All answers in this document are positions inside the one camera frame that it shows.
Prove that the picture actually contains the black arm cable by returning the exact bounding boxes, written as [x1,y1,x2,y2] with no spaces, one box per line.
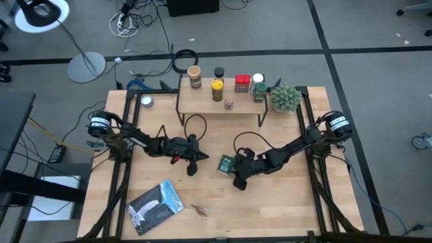
[233,131,277,153]
[183,113,208,143]

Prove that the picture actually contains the small silver round tin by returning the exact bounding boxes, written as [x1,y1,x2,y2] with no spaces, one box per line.
[140,94,155,109]

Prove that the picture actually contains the dark green rectangular tin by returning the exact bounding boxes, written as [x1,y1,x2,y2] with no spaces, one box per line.
[216,154,236,177]

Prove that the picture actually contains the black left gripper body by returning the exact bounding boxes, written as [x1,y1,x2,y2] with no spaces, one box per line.
[167,134,200,178]

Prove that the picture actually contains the white box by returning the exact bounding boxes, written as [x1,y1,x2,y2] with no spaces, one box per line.
[26,174,82,222]

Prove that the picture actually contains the white floor lamp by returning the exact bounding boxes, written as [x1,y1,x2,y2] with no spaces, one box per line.
[16,0,107,84]

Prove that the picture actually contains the coiled black cable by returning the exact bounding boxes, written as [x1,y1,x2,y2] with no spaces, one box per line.
[171,48,200,74]

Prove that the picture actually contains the grey caster wheel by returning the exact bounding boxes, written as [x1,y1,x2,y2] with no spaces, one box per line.
[410,132,432,151]

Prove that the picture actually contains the beige-lid cylinder container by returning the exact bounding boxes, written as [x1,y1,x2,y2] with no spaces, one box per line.
[186,65,203,90]

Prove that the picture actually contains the black box on floor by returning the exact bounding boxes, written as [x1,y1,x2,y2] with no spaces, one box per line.
[166,0,221,18]

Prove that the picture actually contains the yellow-lid seasoning can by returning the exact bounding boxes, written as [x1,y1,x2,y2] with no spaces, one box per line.
[210,79,224,103]

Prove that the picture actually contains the small potted succulent plant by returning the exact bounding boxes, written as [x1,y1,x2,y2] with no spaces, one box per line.
[269,84,302,114]

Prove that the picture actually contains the red-lid square spice tin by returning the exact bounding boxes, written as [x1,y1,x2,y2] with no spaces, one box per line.
[234,74,252,94]

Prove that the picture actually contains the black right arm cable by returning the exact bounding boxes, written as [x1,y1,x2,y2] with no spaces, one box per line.
[233,131,277,153]

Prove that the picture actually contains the black floor beam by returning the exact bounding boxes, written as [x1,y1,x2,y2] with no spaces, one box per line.
[0,169,88,205]

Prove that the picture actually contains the long blue cable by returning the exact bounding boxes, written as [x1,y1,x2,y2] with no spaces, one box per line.
[343,157,411,234]

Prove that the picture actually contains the white power strip with cables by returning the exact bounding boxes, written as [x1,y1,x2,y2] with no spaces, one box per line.
[108,9,140,38]

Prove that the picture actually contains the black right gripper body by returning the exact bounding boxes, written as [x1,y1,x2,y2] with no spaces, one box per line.
[232,146,271,192]

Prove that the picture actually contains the black power adapter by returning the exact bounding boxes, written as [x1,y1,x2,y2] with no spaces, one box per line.
[47,144,68,164]

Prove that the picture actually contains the blue Yellowstone book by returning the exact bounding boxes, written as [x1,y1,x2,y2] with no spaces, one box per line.
[126,178,185,237]

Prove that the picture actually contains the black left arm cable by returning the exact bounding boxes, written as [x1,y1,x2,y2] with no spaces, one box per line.
[183,113,208,143]

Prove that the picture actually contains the white-lid bagel seasoning jar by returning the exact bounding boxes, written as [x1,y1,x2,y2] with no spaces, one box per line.
[251,72,265,89]

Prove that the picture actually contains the office chair base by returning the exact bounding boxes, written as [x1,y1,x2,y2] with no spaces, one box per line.
[396,1,432,37]

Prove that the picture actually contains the green-lid spice jar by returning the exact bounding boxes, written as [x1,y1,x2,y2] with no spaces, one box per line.
[252,82,268,104]

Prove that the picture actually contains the wooden shelf riser black legs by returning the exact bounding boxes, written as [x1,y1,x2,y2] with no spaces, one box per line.
[174,76,269,128]

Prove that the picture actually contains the white round disc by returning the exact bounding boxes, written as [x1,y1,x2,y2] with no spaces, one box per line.
[14,0,71,34]

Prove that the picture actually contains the black desk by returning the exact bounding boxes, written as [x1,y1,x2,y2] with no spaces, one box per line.
[0,91,37,176]

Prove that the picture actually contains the coiled blue cable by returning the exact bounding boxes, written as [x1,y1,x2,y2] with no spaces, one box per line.
[126,78,146,90]

